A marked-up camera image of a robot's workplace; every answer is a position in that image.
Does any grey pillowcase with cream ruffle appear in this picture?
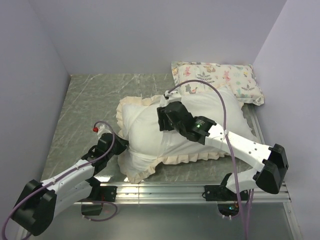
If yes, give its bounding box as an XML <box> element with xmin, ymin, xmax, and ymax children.
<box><xmin>115</xmin><ymin>84</ymin><xmax>260</xmax><ymax>184</ymax></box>

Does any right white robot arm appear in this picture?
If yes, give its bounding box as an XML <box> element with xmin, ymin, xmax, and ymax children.
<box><xmin>157</xmin><ymin>101</ymin><xmax>289</xmax><ymax>202</ymax></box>

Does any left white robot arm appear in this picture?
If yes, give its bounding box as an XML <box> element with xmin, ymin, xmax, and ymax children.
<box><xmin>10</xmin><ymin>133</ymin><xmax>129</xmax><ymax>236</ymax></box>

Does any animal print pillow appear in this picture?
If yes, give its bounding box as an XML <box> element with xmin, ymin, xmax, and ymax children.
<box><xmin>171</xmin><ymin>61</ymin><xmax>265</xmax><ymax>106</ymax></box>

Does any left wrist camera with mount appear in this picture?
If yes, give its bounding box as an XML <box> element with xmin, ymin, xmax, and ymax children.
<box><xmin>92</xmin><ymin>124</ymin><xmax>112</xmax><ymax>138</ymax></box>

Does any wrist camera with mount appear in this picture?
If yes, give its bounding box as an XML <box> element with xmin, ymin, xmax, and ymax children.
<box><xmin>159</xmin><ymin>90</ymin><xmax>182</xmax><ymax>107</ymax></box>
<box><xmin>92</xmin><ymin>124</ymin><xmax>112</xmax><ymax>138</ymax></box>

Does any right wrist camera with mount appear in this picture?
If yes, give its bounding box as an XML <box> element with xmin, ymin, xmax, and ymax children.
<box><xmin>159</xmin><ymin>90</ymin><xmax>182</xmax><ymax>107</ymax></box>

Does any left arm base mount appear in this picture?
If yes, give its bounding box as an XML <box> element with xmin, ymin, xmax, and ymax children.
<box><xmin>80</xmin><ymin>185</ymin><xmax>118</xmax><ymax>222</ymax></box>

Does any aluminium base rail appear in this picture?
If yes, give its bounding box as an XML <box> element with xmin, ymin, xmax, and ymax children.
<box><xmin>14</xmin><ymin>104</ymin><xmax>301</xmax><ymax>240</ymax></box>

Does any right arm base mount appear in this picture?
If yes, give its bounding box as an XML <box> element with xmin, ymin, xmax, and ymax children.
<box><xmin>201</xmin><ymin>185</ymin><xmax>240</xmax><ymax>219</ymax></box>

